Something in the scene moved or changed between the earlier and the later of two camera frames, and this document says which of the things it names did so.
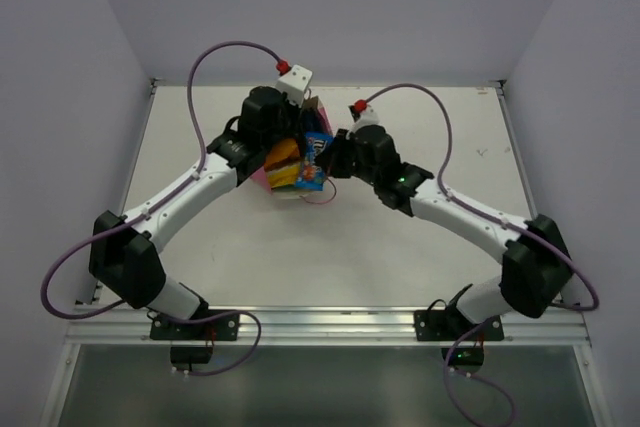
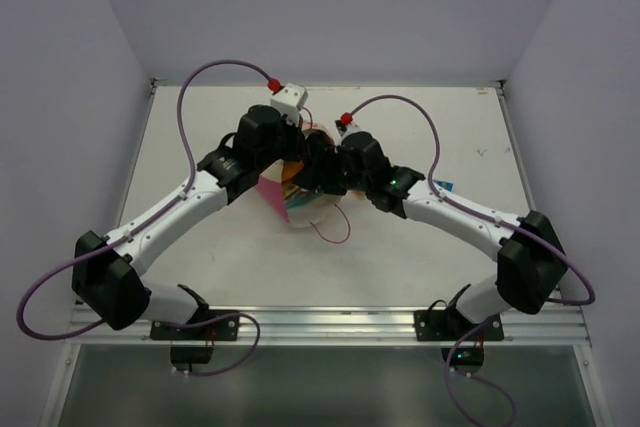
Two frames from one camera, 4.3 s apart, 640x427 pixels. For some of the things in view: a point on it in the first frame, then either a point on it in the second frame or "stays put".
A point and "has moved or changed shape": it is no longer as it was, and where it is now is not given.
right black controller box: x=464 y=356 stays put
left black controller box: x=191 y=355 stays put
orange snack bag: x=282 y=163 has moved or changed shape
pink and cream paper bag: x=315 y=118 → x=298 y=215
